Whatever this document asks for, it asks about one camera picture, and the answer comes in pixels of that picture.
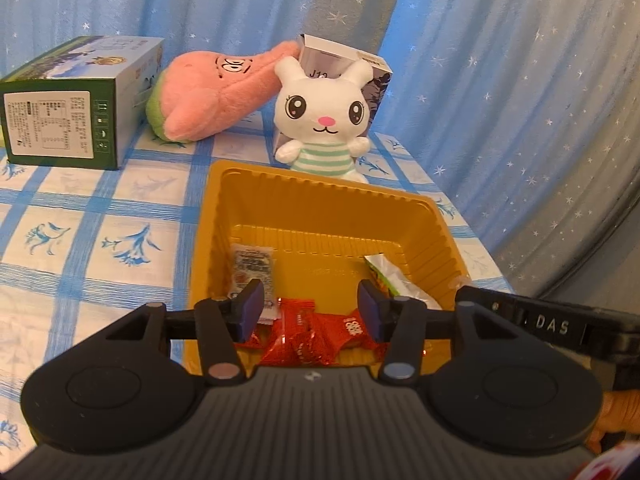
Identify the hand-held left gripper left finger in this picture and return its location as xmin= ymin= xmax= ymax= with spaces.
xmin=107 ymin=280 xmax=266 ymax=387

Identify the person's right hand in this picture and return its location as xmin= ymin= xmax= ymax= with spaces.
xmin=587 ymin=389 xmax=640 ymax=456

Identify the green cardboard box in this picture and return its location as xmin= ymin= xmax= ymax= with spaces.
xmin=0 ymin=35 xmax=165 ymax=171

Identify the red packet with white print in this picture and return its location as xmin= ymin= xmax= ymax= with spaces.
xmin=320 ymin=310 xmax=381 ymax=351

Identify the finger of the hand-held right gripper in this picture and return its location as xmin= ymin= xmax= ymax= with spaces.
xmin=455 ymin=285 xmax=526 ymax=326

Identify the blue checked tablecloth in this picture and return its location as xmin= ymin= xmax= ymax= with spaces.
xmin=0 ymin=110 xmax=516 ymax=461

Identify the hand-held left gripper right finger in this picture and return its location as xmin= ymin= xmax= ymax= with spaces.
xmin=356 ymin=280 xmax=506 ymax=387

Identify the blue star curtain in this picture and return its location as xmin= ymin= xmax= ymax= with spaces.
xmin=0 ymin=0 xmax=640 ymax=301

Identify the large red snack packet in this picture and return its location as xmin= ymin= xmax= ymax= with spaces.
xmin=260 ymin=297 xmax=346 ymax=367

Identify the green and white snack packet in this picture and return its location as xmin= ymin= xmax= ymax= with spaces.
xmin=363 ymin=254 xmax=443 ymax=311

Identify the red patterned clothing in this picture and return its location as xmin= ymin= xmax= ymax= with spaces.
xmin=595 ymin=442 xmax=640 ymax=480

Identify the yellow plastic tray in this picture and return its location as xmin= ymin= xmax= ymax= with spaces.
xmin=187 ymin=160 xmax=473 ymax=376

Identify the white bunny plush toy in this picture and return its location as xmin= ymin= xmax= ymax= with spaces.
xmin=272 ymin=55 xmax=376 ymax=183

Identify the pink plush toy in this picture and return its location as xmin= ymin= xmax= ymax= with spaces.
xmin=145 ymin=40 xmax=303 ymax=143

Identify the white printed snack packet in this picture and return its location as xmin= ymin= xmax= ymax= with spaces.
xmin=229 ymin=242 xmax=278 ymax=323

